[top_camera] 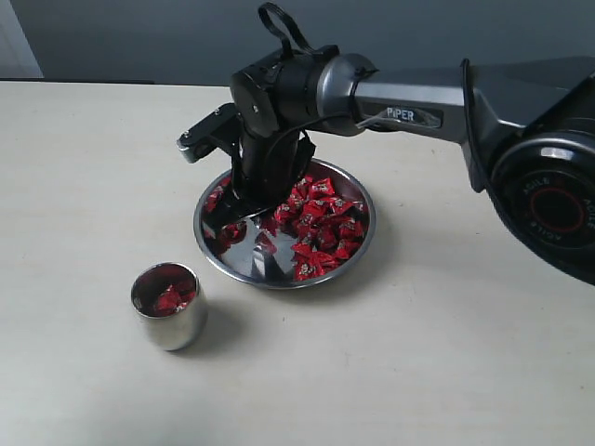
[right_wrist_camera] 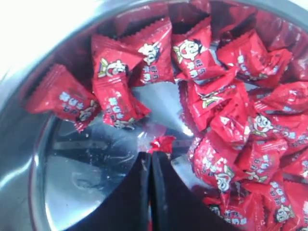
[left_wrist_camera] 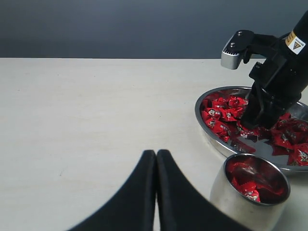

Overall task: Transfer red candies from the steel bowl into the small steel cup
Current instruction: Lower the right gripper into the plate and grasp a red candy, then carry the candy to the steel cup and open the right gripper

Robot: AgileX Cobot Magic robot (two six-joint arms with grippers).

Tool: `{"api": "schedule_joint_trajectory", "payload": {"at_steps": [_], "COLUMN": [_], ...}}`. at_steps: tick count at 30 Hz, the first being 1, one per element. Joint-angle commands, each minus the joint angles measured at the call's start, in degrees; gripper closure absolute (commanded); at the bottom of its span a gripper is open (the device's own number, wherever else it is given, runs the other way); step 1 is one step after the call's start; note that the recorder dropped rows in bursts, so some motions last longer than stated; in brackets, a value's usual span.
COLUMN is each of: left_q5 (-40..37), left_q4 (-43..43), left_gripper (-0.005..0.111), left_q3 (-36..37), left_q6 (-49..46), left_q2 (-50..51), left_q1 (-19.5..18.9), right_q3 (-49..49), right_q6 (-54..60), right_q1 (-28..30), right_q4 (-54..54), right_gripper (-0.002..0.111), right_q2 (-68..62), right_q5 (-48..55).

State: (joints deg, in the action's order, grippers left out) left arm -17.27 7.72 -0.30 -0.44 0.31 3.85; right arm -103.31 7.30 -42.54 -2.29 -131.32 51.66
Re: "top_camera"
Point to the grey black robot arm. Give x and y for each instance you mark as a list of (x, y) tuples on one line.
[(526, 131)]

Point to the red wrapped candy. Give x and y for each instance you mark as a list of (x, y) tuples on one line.
[(232, 234), (321, 188), (314, 265), (350, 228)]

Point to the steel cup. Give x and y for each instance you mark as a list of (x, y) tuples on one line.
[(176, 331)]

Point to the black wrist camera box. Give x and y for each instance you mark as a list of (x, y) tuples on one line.
[(218, 130)]

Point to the round steel plate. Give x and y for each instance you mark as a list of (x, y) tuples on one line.
[(265, 258)]

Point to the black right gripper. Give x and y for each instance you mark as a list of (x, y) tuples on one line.
[(264, 173)]

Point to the red candy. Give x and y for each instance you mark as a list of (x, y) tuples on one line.
[(173, 299), (314, 265), (350, 228), (321, 188), (232, 234)]

